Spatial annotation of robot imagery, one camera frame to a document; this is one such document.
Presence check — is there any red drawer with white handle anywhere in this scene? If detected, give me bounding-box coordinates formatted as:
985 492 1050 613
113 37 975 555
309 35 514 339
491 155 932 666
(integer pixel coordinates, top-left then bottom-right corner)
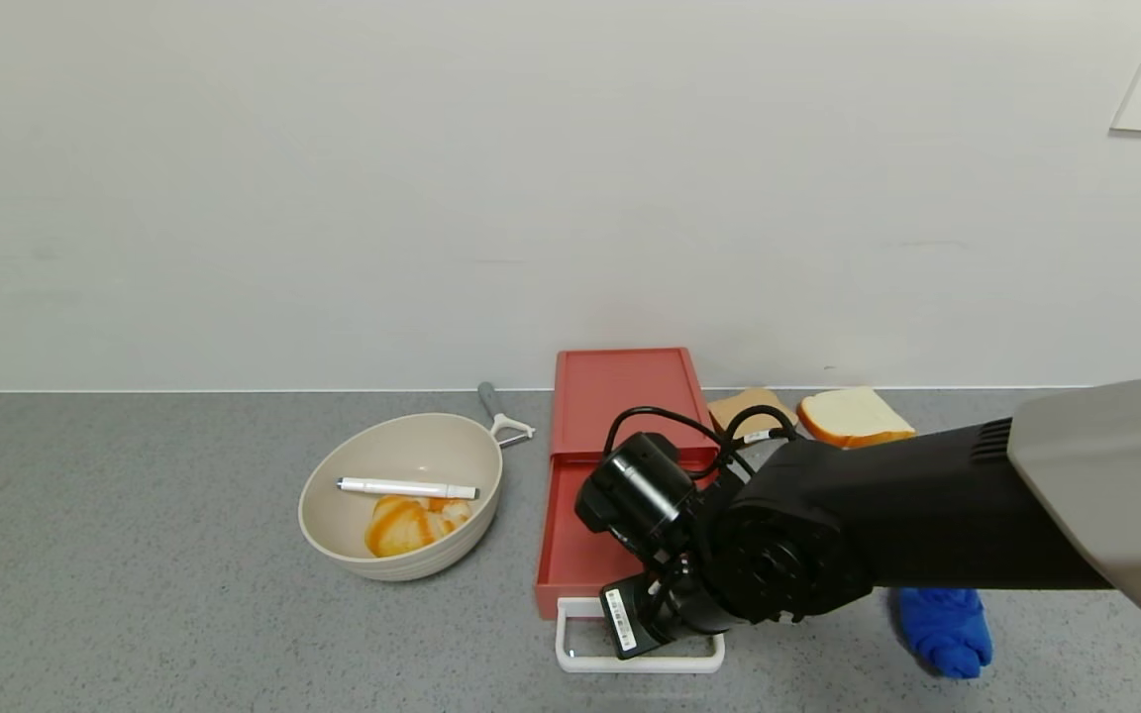
534 451 730 674

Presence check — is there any brown toast slice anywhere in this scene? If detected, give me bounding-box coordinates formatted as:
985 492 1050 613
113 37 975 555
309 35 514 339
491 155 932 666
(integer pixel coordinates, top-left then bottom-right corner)
707 387 781 439

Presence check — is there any beige ribbed bowl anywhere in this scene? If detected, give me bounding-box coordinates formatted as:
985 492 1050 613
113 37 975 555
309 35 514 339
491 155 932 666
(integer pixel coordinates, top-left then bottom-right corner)
297 413 504 582

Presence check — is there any white marker pen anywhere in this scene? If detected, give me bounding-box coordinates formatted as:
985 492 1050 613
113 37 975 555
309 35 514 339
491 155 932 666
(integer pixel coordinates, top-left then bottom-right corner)
336 477 480 501

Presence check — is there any orange striped croissant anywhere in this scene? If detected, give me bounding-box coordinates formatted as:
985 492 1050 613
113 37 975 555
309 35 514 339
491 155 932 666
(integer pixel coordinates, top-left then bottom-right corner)
364 495 472 559

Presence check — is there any white bread slice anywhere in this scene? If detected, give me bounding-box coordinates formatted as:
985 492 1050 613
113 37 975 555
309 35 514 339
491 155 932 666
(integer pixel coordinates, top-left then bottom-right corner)
796 386 916 449

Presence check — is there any blue cloth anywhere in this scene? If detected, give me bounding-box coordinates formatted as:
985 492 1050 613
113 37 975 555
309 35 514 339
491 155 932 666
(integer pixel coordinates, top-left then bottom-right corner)
895 588 993 679

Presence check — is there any grey handled peeler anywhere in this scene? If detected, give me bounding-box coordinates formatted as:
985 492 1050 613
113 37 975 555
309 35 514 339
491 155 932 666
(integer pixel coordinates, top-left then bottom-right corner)
477 382 536 449

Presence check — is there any black camera cable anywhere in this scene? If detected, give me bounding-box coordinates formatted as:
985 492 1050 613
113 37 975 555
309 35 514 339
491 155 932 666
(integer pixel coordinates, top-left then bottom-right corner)
605 405 735 478

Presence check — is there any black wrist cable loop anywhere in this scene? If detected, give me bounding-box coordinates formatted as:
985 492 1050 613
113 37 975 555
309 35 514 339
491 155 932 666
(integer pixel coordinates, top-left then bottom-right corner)
719 403 799 443

